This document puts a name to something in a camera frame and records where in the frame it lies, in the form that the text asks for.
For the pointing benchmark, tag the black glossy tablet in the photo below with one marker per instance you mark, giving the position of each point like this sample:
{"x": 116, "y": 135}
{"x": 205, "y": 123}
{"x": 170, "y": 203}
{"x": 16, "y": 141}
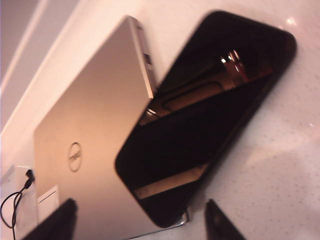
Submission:
{"x": 200, "y": 125}

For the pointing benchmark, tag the white red Nice Try sticker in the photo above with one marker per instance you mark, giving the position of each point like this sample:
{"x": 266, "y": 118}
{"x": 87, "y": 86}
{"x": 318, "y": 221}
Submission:
{"x": 47, "y": 202}

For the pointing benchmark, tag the silver Dell laptop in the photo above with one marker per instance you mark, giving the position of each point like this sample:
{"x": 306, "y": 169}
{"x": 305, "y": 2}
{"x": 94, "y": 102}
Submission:
{"x": 95, "y": 112}

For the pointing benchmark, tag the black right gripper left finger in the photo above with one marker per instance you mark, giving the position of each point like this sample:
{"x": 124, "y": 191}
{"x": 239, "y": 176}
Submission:
{"x": 55, "y": 222}

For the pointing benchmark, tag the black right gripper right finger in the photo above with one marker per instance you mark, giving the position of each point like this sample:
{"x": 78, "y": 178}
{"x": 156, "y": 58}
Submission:
{"x": 220, "y": 225}

